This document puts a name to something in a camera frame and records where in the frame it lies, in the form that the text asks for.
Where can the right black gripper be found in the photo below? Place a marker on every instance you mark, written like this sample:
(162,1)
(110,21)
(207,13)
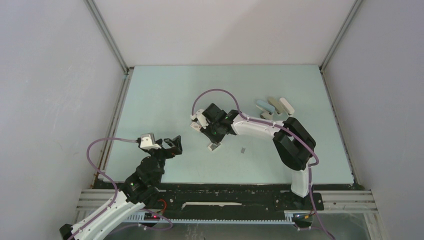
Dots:
(216,139)

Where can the beige brown mini stapler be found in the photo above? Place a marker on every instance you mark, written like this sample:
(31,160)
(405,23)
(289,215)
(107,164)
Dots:
(267,116)

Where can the light blue stapler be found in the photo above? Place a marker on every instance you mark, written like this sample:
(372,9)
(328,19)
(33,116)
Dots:
(265,106)

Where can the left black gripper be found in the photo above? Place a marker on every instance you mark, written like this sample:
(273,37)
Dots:
(174,143)

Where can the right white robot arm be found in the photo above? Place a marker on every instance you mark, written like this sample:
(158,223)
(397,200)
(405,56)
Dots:
(292,141)

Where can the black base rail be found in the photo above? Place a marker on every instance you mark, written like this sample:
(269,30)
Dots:
(232,202)

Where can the grey white stapler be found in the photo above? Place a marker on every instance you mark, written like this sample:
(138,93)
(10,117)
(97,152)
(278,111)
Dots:
(279,109)

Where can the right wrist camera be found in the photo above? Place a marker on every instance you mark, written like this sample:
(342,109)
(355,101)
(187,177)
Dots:
(200,118)

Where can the staple box tray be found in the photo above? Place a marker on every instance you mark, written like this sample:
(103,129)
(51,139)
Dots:
(213,146)

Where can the white staple box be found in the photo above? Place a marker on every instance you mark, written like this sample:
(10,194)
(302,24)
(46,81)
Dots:
(197,127)

